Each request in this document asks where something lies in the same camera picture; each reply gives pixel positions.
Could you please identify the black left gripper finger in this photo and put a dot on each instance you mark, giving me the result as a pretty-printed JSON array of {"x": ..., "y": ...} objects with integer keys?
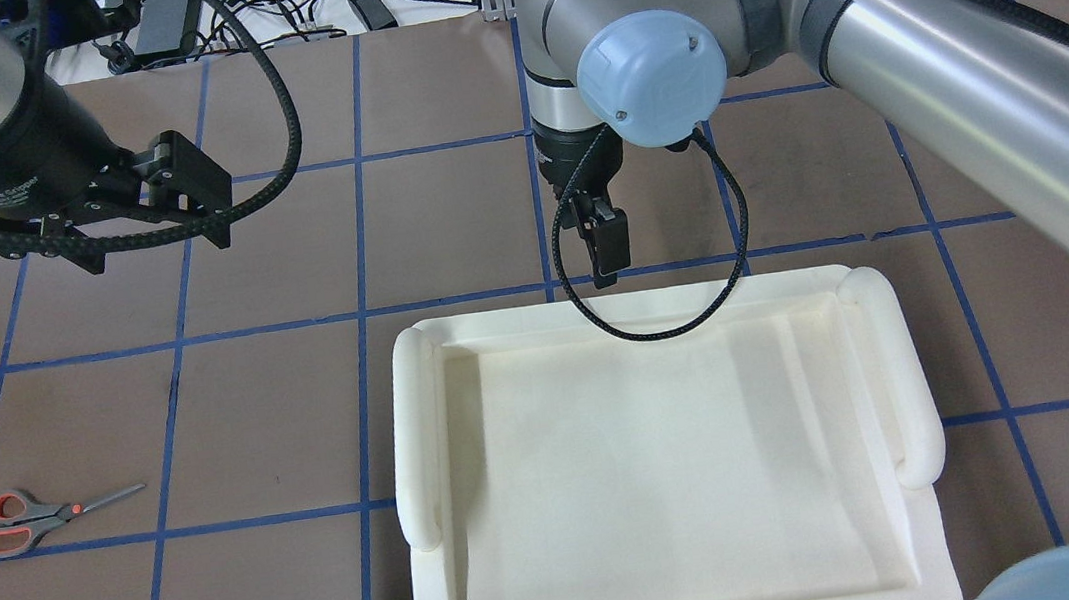
[
  {"x": 92, "y": 263},
  {"x": 188, "y": 171}
]

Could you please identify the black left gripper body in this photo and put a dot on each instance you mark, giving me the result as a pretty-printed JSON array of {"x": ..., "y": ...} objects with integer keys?
[{"x": 23, "y": 137}]

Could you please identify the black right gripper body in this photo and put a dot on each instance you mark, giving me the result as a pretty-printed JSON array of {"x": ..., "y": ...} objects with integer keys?
[{"x": 567, "y": 162}]

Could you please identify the orange grey scissors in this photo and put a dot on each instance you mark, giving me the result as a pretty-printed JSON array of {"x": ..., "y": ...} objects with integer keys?
[{"x": 26, "y": 520}]

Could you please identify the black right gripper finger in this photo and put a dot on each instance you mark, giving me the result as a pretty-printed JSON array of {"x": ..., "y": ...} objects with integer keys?
[
  {"x": 569, "y": 212},
  {"x": 609, "y": 244}
]

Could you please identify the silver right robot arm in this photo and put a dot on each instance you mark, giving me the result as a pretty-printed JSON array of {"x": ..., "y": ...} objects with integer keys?
[{"x": 983, "y": 83}]

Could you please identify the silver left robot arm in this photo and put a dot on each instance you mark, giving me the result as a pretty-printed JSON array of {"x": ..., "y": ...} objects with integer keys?
[{"x": 34, "y": 110}]

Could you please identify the cream plastic tray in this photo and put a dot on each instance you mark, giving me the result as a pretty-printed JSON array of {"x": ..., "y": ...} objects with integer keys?
[{"x": 787, "y": 449}]

